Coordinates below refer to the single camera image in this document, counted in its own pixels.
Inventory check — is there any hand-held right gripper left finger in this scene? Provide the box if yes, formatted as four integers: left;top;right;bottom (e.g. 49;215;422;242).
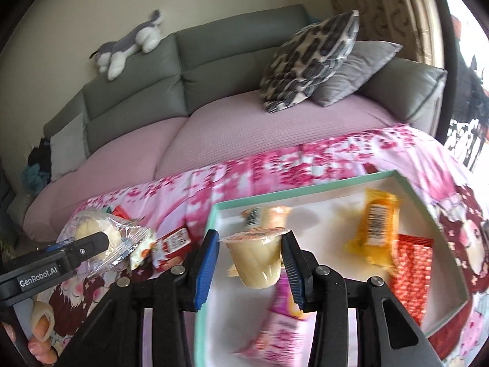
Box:
66;229;220;367

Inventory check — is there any black window railing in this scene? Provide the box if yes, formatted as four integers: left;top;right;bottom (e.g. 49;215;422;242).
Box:
445;55;489;172

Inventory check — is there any grey white plush dog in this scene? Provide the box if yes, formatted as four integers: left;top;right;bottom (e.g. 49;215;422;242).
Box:
90;9;164;82

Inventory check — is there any red patterned snack packet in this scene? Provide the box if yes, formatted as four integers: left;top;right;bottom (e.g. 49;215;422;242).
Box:
390;233;434;327

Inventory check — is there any peach jelly cup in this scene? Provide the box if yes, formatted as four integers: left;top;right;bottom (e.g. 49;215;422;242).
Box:
240;206;293;232

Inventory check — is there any beige patterned curtain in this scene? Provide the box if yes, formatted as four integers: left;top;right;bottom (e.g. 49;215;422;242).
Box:
321;0;446;65

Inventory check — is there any pink snack packet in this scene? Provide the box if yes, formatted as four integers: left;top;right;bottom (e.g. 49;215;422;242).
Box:
233;275;310;367

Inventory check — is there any person's left hand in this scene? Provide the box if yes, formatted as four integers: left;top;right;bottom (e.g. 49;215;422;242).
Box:
28;335;58;365

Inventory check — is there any cream jelly cup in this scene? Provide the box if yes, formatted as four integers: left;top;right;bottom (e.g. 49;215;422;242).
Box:
219;226;289;288

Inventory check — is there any pink waffle sofa cover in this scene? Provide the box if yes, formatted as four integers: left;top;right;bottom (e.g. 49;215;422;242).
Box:
23;94;409;239

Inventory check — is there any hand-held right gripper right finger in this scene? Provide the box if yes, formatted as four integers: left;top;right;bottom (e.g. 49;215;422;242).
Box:
281;231;440;367

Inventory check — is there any pink floral printed cloth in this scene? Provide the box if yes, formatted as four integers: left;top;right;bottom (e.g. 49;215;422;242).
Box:
8;122;489;367

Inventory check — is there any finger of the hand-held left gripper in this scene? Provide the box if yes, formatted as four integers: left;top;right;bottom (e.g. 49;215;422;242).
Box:
46;238;83;253
74;231;109;264

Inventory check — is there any dark red biscuit packet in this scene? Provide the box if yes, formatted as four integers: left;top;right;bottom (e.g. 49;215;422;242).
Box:
151;226;193;270

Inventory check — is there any clear bun packet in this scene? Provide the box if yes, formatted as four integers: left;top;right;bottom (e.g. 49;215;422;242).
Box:
57;208;153;280

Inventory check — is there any grey sofa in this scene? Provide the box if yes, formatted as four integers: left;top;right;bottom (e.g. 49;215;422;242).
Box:
8;4;447;238

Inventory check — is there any dark clothes pile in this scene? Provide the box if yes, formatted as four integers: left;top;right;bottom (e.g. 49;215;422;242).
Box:
21;138;52;195

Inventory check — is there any black white patterned cushion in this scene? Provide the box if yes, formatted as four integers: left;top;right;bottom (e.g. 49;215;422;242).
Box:
260;11;360;113

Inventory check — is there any shiny red snack packet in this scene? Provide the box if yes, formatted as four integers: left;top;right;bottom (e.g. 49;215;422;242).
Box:
105;205;132;220

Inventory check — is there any pale green white packet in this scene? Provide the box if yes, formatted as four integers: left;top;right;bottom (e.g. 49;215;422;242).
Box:
128;237;157;272

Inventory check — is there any plain grey cushion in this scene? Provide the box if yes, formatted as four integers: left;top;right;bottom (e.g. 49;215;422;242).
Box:
311;40;403;107

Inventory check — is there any orange snack packet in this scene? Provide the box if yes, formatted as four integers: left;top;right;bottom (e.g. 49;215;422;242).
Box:
344;188;402;276

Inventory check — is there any teal shallow cardboard box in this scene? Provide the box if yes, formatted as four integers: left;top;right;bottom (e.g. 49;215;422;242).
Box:
193;170;471;367

